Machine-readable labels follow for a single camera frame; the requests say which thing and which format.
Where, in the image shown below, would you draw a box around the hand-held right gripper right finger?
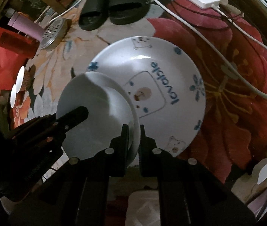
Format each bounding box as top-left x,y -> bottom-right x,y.
138,124 -> 256,226

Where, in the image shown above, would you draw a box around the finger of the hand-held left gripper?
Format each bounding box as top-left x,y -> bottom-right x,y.
5,106 -> 88,147

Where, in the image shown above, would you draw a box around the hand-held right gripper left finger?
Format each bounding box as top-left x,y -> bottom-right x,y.
9,124 -> 130,226

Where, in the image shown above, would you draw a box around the white bowl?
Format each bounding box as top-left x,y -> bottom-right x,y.
56,72 -> 141,168

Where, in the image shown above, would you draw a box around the bear print white plate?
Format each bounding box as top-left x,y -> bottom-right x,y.
86,36 -> 207,159

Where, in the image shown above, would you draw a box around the perforated metal lid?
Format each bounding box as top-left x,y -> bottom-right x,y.
40,18 -> 67,51

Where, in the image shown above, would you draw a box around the red box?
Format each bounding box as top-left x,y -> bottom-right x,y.
0,27 -> 40,90

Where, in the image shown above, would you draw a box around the floral printed blanket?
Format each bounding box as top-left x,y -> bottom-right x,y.
9,0 -> 267,208

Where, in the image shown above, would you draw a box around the pink cup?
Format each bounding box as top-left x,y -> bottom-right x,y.
7,12 -> 45,42

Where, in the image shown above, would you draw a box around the black slipper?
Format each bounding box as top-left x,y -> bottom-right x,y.
107,0 -> 151,25
78,0 -> 111,31

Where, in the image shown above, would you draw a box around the black cable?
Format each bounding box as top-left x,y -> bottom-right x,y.
166,0 -> 233,32

